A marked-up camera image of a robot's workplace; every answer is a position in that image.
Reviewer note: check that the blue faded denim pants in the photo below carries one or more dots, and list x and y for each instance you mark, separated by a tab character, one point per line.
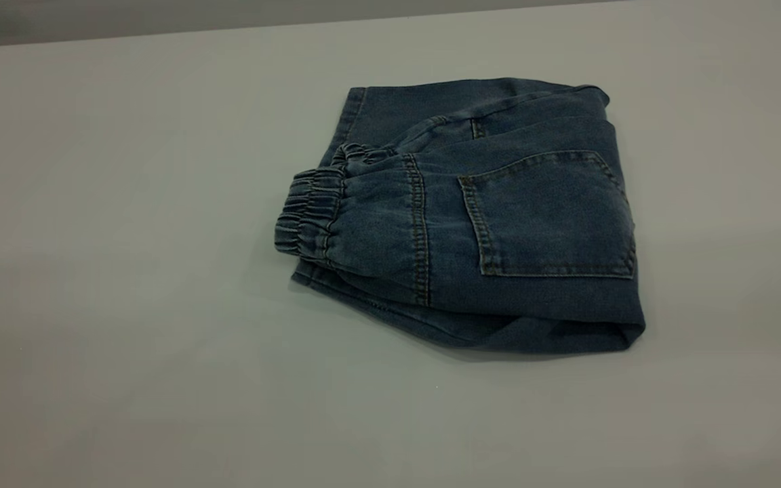
499	224

